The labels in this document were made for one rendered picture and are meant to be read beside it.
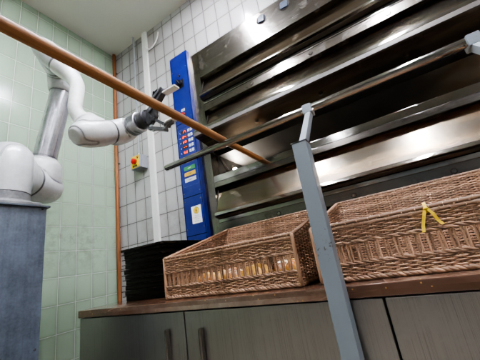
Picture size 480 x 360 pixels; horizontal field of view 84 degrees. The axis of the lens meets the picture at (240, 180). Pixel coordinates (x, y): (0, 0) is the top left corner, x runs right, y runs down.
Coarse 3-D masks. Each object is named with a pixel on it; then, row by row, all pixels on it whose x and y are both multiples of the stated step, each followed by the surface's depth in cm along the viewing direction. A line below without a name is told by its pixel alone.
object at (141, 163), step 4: (140, 156) 189; (144, 156) 193; (136, 160) 189; (140, 160) 188; (144, 160) 192; (132, 164) 191; (136, 164) 189; (140, 164) 187; (144, 164) 191; (132, 168) 190; (136, 168) 189; (140, 168) 190; (144, 168) 191
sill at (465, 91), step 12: (444, 96) 107; (456, 96) 105; (408, 108) 113; (420, 108) 111; (432, 108) 108; (372, 120) 119; (384, 120) 117; (396, 120) 114; (348, 132) 124; (360, 132) 121; (312, 144) 132; (324, 144) 129; (276, 156) 141; (288, 156) 138; (240, 168) 152; (252, 168) 147; (216, 180) 159
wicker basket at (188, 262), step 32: (256, 224) 136; (288, 224) 126; (192, 256) 96; (224, 256) 89; (256, 256) 83; (288, 256) 78; (192, 288) 94; (224, 288) 87; (256, 288) 81; (288, 288) 76
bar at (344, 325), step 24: (456, 48) 76; (384, 72) 85; (336, 96) 91; (288, 120) 100; (216, 144) 115; (168, 168) 128; (312, 168) 68; (312, 192) 67; (312, 216) 66; (336, 264) 61; (336, 288) 60; (336, 312) 60; (336, 336) 59
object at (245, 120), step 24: (432, 24) 100; (456, 24) 100; (384, 48) 108; (408, 48) 108; (432, 48) 109; (336, 72) 117; (360, 72) 118; (288, 96) 129; (312, 96) 130; (240, 120) 143; (264, 120) 144
